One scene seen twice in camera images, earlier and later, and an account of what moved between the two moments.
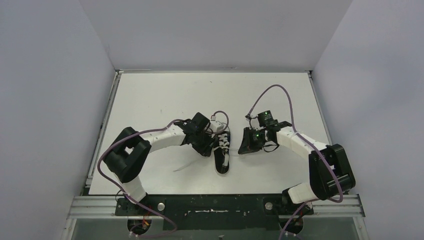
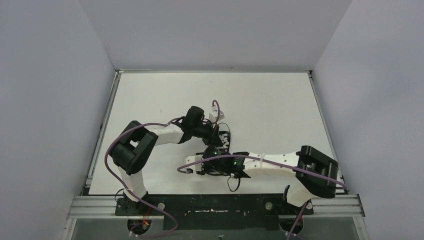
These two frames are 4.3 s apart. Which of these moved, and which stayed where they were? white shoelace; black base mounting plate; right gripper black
Moved: right gripper black
Stayed: white shoelace; black base mounting plate
